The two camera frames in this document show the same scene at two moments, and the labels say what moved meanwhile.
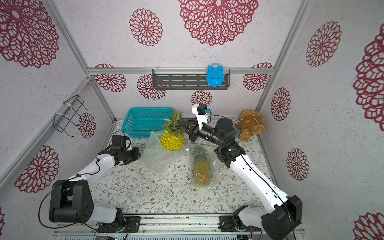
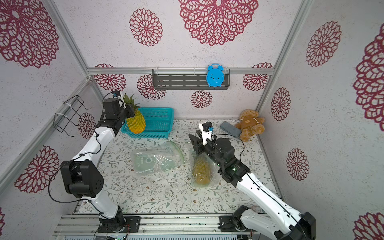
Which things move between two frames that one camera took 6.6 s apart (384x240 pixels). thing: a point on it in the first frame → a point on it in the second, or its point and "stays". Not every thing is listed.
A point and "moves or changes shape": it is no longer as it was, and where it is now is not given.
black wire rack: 65,114 stays
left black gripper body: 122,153 → 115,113
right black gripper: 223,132 → 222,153
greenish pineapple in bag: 201,168 stays
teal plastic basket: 139,122 stays
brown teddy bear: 250,123 stays
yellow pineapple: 173,138 → 136,123
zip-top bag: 155,153 moves or changes shape
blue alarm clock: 215,75 stays
